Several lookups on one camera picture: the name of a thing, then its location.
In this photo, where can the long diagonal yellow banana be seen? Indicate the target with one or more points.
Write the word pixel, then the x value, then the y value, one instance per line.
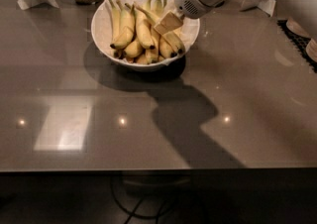
pixel 171 37

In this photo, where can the back upright yellow banana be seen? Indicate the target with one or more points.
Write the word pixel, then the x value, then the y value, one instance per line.
pixel 159 6

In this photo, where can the central yellow banana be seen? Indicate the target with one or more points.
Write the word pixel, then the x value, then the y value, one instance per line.
pixel 143 30

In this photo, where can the curved yellow banana left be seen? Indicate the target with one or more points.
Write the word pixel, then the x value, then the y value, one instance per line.
pixel 127 27

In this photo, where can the lower front yellow banana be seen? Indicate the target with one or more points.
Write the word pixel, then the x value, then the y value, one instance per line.
pixel 133 49

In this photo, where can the left thin yellow banana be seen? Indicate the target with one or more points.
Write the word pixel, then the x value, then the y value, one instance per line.
pixel 115 13

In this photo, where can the white ceramic bowl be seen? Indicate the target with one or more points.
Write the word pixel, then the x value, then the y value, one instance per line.
pixel 101 31

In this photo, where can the white paper sign right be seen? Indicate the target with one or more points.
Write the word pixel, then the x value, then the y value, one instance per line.
pixel 267 6

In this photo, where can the black mesh mat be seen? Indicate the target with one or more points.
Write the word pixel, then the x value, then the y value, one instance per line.
pixel 299 42

